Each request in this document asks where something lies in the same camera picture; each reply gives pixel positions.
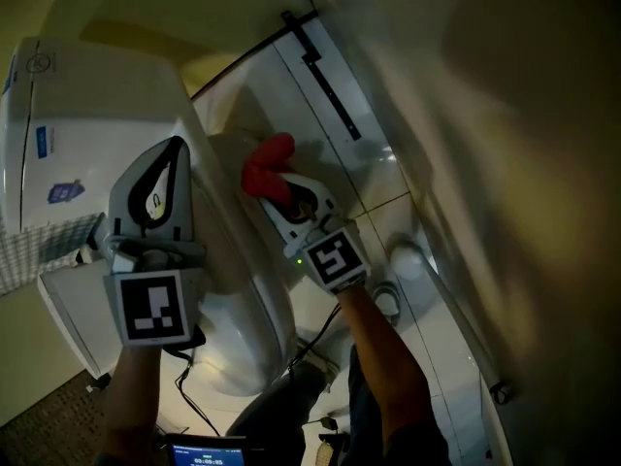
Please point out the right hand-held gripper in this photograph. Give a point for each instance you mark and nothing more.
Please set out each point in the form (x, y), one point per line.
(337, 260)

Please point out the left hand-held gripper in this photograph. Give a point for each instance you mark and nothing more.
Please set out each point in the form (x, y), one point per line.
(154, 309)

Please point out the red cloth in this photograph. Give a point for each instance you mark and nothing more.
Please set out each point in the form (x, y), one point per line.
(266, 173)

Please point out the white toilet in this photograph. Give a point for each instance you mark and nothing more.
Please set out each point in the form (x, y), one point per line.
(97, 95)

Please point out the person's left forearm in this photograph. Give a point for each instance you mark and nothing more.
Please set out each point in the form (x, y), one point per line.
(131, 406)

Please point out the person's right forearm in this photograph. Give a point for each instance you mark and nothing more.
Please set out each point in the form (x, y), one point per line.
(388, 367)

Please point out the white round floor fitting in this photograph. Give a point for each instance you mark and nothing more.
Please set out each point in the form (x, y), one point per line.
(407, 261)

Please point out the checkered cloth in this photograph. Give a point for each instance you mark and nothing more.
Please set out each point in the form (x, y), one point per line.
(43, 250)

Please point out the person's shoe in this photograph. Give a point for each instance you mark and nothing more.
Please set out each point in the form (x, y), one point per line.
(322, 359)

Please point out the person's left leg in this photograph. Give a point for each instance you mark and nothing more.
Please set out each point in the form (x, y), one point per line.
(281, 410)

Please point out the brown textured mat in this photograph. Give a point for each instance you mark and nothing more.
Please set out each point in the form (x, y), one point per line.
(48, 420)

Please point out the phone with lit screen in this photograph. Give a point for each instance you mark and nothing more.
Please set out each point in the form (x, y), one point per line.
(208, 452)

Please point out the black door hinge rail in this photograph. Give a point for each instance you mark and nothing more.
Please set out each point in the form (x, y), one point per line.
(322, 78)

